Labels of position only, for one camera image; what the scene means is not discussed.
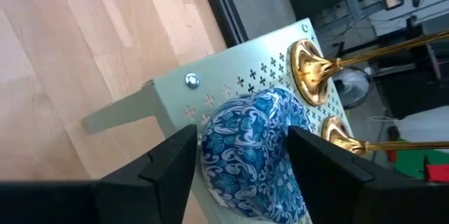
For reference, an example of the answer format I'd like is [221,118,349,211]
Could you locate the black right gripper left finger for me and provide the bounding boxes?
[0,124,199,224]

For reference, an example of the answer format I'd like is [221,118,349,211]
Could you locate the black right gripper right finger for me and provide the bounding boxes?
[287,124,449,224]

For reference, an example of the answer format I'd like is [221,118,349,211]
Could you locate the short gold candle holder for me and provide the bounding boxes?
[321,115,449,157]

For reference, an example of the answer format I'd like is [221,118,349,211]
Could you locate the dark blue patterned candle tin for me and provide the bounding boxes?
[200,87,313,224]

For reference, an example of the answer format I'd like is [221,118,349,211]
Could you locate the pale green metal shelf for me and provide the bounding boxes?
[81,17,355,224]

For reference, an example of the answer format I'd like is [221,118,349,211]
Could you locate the green floor object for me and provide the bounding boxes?
[392,148,449,180]

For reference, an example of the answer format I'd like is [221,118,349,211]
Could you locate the red floor object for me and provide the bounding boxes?
[423,163,449,183]

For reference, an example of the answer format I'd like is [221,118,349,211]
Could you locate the round floor fan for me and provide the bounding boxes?
[331,65,375,111]

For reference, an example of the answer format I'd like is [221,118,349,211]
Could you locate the tall gold candle holder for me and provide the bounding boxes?
[290,29,449,107]

